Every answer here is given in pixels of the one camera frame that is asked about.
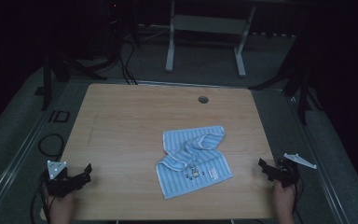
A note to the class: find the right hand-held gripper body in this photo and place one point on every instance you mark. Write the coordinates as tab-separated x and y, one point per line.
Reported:
287	174

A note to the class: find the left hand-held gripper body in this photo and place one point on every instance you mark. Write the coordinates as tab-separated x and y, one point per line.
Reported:
59	183

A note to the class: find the blue striped towel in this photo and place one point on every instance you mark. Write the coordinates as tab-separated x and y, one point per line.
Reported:
195	183

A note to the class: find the person's left hand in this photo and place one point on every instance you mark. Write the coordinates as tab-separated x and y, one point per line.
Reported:
60	207

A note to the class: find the person's right hand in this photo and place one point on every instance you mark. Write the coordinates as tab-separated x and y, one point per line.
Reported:
283	199

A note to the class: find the black metal stand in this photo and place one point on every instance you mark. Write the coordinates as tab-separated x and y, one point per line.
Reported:
47	87
303	104

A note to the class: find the round grey table grommet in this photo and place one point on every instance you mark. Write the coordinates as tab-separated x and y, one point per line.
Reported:
203	100

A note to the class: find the metal floor rail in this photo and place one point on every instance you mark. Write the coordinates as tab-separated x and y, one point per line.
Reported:
320	161
15	161

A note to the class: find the white metal desk frame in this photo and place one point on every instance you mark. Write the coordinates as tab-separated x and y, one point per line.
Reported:
208	24

